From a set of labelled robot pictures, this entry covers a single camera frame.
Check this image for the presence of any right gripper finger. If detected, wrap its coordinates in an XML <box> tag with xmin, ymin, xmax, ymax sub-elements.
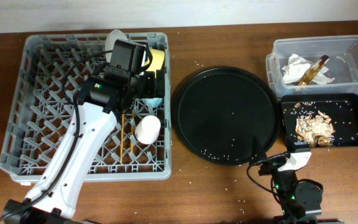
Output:
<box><xmin>286</xmin><ymin>136</ymin><xmax>310</xmax><ymax>152</ymax></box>
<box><xmin>249</xmin><ymin>136</ymin><xmax>267</xmax><ymax>166</ymax></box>

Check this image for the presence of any light blue plastic cup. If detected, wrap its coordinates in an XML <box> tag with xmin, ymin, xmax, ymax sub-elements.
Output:
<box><xmin>142</xmin><ymin>98</ymin><xmax>163</xmax><ymax>108</ymax></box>

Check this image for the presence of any yellow bowl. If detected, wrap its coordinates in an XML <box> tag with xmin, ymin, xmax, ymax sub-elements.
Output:
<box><xmin>146</xmin><ymin>48</ymin><xmax>165</xmax><ymax>72</ymax></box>

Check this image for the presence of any peanut shells and rice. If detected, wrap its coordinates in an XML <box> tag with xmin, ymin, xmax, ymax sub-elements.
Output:
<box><xmin>292</xmin><ymin>102</ymin><xmax>336</xmax><ymax>147</ymax></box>

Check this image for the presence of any wooden chopstick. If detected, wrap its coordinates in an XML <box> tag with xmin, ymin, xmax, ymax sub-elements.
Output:
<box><xmin>130</xmin><ymin>110</ymin><xmax>135</xmax><ymax>153</ymax></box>
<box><xmin>119</xmin><ymin>114</ymin><xmax>125</xmax><ymax>163</ymax></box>

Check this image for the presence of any pink plastic cup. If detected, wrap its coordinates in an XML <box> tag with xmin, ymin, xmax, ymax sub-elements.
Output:
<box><xmin>135</xmin><ymin>115</ymin><xmax>161</xmax><ymax>144</ymax></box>

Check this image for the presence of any white round plate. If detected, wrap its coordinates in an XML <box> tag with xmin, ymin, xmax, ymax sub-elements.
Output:
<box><xmin>104</xmin><ymin>29</ymin><xmax>128</xmax><ymax>51</ymax></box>

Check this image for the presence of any gold foil wrapper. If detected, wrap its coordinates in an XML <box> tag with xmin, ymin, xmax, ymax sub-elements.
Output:
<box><xmin>298</xmin><ymin>55</ymin><xmax>329</xmax><ymax>86</ymax></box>

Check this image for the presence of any white tissue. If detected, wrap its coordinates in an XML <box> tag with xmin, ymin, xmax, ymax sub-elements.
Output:
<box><xmin>282</xmin><ymin>54</ymin><xmax>335</xmax><ymax>85</ymax></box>

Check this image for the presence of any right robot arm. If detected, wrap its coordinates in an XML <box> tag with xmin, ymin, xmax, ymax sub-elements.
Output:
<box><xmin>246</xmin><ymin>137</ymin><xmax>324</xmax><ymax>223</ymax></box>

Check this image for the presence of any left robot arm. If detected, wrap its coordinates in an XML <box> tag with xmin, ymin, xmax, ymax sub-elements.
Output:
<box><xmin>0</xmin><ymin>39</ymin><xmax>165</xmax><ymax>223</ymax></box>

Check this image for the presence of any black rectangular waste bin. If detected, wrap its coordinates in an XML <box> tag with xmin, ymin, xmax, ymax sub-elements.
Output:
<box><xmin>281</xmin><ymin>93</ymin><xmax>358</xmax><ymax>147</ymax></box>

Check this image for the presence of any clear plastic waste bin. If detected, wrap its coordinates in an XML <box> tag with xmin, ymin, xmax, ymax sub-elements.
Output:
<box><xmin>266</xmin><ymin>35</ymin><xmax>358</xmax><ymax>98</ymax></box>

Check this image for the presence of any grey dishwasher rack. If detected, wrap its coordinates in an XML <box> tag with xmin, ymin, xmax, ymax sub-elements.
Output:
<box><xmin>0</xmin><ymin>34</ymin><xmax>172</xmax><ymax>185</ymax></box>

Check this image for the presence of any round black tray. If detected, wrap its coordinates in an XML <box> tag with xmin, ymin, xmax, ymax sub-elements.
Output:
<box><xmin>172</xmin><ymin>67</ymin><xmax>281</xmax><ymax>166</ymax></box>

